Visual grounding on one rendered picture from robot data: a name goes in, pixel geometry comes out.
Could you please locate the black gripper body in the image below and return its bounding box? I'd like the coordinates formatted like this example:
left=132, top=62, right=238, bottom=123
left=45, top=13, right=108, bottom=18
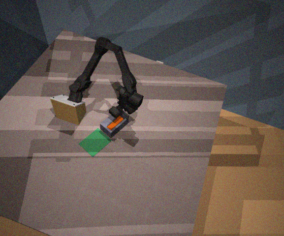
left=109, top=97, right=129, bottom=118

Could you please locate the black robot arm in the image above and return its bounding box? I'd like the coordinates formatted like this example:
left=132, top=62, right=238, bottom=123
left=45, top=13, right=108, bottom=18
left=67, top=37, right=144, bottom=115

